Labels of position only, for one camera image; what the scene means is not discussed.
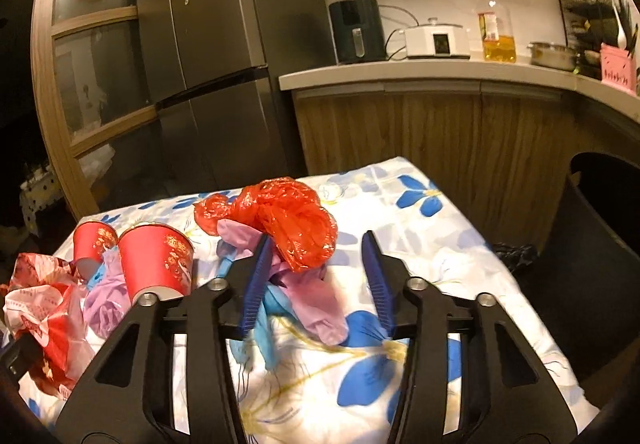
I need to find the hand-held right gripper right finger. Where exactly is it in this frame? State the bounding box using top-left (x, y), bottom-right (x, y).
top-left (361, 230), bottom-right (586, 444)

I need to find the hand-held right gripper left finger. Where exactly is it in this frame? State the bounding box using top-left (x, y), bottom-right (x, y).
top-left (54, 233), bottom-right (273, 444)

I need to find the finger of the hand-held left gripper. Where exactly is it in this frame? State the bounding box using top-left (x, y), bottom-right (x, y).
top-left (0, 335), bottom-right (44, 379)

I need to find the red white printed plastic bag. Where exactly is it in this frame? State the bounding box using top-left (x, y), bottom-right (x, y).
top-left (2, 253), bottom-right (98, 400)

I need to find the purple nitrile glove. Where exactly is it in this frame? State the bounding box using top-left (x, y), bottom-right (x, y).
top-left (82, 269), bottom-right (133, 340)
top-left (216, 219), bottom-right (348, 345)

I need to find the red thin plastic bag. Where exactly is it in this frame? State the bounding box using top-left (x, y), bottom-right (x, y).
top-left (194, 178), bottom-right (338, 273)

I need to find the black trash bin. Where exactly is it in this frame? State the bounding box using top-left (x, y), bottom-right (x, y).
top-left (530, 151), bottom-right (640, 405)

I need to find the floral tablecloth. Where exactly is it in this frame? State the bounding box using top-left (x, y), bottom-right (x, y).
top-left (30, 156), bottom-right (601, 444)

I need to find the red paper cup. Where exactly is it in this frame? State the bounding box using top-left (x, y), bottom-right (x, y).
top-left (73, 221), bottom-right (119, 269)
top-left (118, 223), bottom-right (196, 305)

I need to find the black plastic bag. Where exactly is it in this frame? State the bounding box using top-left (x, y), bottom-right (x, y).
top-left (492, 243), bottom-right (538, 275)

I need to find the polka dot cloth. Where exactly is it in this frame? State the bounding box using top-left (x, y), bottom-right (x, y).
top-left (20, 164), bottom-right (66, 235)

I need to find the white kitchen countertop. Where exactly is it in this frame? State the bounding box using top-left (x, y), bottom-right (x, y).
top-left (278, 58), bottom-right (640, 112)

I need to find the white electric cooker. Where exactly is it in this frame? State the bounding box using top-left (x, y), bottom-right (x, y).
top-left (404, 17), bottom-right (472, 60)

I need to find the black air fryer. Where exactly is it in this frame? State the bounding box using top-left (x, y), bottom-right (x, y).
top-left (328, 0), bottom-right (387, 65)

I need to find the grey refrigerator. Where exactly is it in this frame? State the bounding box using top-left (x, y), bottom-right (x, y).
top-left (135, 0), bottom-right (336, 189)

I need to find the cooking oil bottle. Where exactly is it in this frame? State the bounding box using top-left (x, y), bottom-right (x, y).
top-left (472, 0), bottom-right (517, 63)

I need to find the stainless steel pot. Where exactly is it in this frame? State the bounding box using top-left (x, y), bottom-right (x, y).
top-left (527, 42), bottom-right (578, 72)

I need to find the wooden glass door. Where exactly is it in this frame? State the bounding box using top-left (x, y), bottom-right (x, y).
top-left (30, 0), bottom-right (161, 225)

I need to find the pink utensil holder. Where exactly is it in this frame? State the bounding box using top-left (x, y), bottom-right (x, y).
top-left (600, 42), bottom-right (638, 93)

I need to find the black dish rack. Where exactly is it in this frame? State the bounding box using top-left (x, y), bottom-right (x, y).
top-left (559, 0), bottom-right (626, 79)

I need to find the white spoon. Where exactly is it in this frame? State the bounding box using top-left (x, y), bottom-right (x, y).
top-left (614, 6), bottom-right (630, 49)

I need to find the dark chopsticks bundle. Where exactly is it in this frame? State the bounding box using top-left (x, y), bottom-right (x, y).
top-left (612, 0), bottom-right (640, 59)

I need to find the black power cable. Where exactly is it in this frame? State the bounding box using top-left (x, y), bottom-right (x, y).
top-left (384, 28), bottom-right (408, 61)

